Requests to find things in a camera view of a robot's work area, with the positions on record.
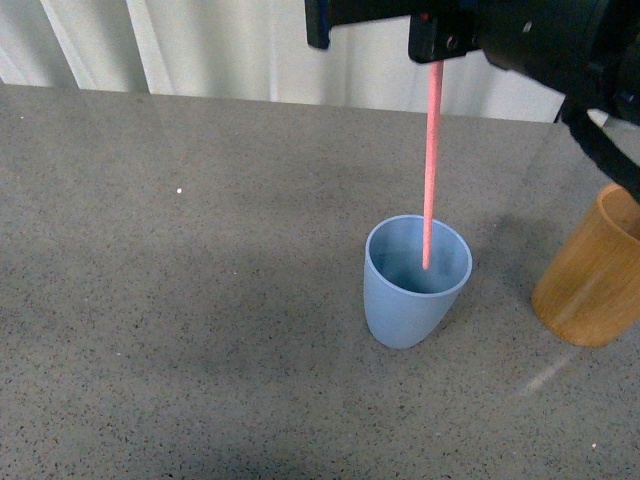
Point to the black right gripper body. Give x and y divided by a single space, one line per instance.
586 50

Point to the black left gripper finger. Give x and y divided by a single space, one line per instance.
323 15

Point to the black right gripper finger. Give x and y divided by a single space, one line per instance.
442 36

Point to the pink chopstick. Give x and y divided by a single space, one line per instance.
435 82

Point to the bamboo chopstick holder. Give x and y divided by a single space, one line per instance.
589 295

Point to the blue plastic cup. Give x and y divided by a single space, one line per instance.
403 301

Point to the white curtain left panel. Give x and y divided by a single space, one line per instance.
253 50

